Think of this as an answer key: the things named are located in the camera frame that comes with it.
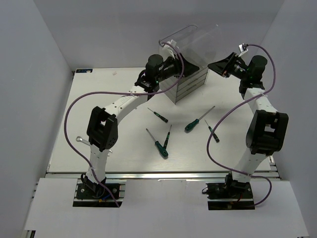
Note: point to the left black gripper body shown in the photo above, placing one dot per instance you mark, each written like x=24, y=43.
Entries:
x=172, y=69

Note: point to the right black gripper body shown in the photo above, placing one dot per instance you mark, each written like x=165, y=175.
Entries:
x=239, y=71

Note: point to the clear acrylic drawer cabinet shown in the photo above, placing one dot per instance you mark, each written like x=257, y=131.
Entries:
x=197, y=44

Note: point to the small screwdriver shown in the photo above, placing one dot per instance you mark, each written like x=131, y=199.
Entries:
x=167, y=138
x=159, y=116
x=216, y=138

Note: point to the large green screwdriver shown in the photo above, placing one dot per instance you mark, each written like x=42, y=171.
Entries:
x=189, y=127

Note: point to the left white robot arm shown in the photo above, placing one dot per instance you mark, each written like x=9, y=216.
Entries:
x=103, y=124

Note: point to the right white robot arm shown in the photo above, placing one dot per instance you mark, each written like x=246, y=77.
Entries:
x=267, y=130

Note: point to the left blue table label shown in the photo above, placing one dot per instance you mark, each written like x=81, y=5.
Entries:
x=84, y=70

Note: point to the silver combination wrench lower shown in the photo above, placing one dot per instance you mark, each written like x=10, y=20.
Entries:
x=80, y=139

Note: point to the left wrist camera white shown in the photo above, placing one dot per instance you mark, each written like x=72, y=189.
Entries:
x=167, y=51

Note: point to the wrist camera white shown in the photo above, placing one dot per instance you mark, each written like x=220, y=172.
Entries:
x=243, y=48
x=167, y=51

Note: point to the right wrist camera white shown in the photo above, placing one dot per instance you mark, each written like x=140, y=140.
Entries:
x=243, y=48

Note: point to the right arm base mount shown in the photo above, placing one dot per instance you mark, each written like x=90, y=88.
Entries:
x=229, y=195

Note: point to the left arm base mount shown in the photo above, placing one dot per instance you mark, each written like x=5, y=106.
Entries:
x=91, y=194

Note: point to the aluminium table front rail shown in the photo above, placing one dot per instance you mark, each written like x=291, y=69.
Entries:
x=220, y=175

